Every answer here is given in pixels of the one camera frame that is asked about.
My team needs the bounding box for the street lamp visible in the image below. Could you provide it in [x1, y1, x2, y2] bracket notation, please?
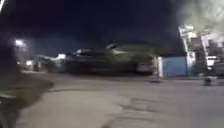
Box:
[13, 38, 28, 63]

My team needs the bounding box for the blue gate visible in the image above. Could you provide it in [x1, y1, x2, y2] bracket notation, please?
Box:
[161, 55, 189, 78]

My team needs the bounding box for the dark blurred vehicle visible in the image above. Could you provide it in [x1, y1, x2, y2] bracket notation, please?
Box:
[61, 41, 158, 76]

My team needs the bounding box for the dark grass verge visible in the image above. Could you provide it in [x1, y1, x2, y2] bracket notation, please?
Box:
[0, 74, 55, 111]

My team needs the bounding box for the pale building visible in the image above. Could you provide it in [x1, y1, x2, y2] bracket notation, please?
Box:
[178, 23, 224, 78]

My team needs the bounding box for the grey asphalt road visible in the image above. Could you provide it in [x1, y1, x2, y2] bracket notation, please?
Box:
[13, 71, 224, 128]

